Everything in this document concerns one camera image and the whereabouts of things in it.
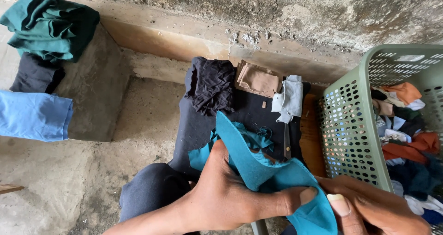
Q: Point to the dark green cloth bundle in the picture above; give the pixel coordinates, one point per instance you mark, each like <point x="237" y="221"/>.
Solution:
<point x="48" y="24"/>

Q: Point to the person's left hand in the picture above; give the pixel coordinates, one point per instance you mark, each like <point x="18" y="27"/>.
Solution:
<point x="221" y="200"/>

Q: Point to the black crumpled cloth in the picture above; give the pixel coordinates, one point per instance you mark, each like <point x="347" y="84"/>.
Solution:
<point x="211" y="86"/>

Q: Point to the tan folded cloth pieces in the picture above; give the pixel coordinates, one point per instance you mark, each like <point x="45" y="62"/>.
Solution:
<point x="258" y="80"/>

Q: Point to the wooden stool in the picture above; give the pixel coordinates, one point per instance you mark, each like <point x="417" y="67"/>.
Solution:
<point x="309" y="138"/>

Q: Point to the person's dark trouser leg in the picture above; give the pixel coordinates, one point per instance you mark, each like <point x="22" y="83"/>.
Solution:
<point x="152" y="190"/>

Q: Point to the teal felt cloth strip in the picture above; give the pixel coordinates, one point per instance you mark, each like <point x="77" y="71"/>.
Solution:
<point x="242" y="152"/>

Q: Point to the dark navy cloth cover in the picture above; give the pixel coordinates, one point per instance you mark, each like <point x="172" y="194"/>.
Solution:
<point x="204" y="131"/>

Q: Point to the wooden stick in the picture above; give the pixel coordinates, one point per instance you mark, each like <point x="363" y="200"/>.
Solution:
<point x="10" y="188"/>

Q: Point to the green perforated plastic basket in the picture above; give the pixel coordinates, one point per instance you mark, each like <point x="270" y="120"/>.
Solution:
<point x="346" y="131"/>

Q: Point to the teal thin cloth scrap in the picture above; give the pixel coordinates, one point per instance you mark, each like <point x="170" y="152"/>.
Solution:
<point x="200" y="157"/>

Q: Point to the black folded cloth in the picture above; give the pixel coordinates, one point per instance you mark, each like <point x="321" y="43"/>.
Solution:
<point x="34" y="74"/>

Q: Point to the heap of mixed cloth scraps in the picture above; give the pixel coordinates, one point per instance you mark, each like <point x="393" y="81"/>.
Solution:
<point x="412" y="145"/>

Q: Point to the light blue cloth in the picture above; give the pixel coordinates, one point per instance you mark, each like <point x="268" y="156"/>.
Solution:
<point x="33" y="115"/>

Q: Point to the pale grey cloth piece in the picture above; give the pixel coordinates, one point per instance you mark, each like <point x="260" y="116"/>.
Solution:
<point x="289" y="98"/>

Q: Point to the grey stool leg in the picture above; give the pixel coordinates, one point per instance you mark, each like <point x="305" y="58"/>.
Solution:
<point x="259" y="228"/>

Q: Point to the person's right hand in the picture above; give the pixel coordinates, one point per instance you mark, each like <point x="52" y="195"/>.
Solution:
<point x="380" y="214"/>

